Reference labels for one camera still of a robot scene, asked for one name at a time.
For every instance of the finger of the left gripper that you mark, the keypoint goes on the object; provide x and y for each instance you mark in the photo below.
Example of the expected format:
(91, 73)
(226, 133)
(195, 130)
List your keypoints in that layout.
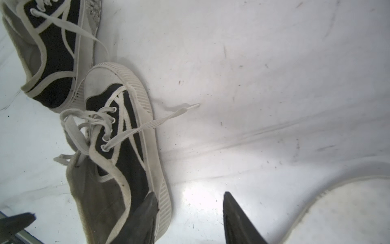
(10, 226)

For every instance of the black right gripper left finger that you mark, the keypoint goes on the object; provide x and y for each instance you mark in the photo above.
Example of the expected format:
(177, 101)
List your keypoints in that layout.
(140, 226)

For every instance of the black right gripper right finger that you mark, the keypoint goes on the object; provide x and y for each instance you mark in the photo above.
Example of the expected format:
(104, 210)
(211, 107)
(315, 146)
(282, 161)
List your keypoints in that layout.
(238, 228)

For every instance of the black white sneaker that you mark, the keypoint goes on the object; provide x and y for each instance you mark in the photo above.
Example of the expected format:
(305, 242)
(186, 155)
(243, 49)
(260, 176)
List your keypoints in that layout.
(55, 43)
(115, 164)

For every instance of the white insole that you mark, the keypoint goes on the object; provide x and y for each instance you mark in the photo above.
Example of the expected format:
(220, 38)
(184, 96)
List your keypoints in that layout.
(356, 211)

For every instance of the aluminium mounting rail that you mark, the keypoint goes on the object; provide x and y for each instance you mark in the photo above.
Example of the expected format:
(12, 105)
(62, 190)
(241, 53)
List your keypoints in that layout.
(23, 237)

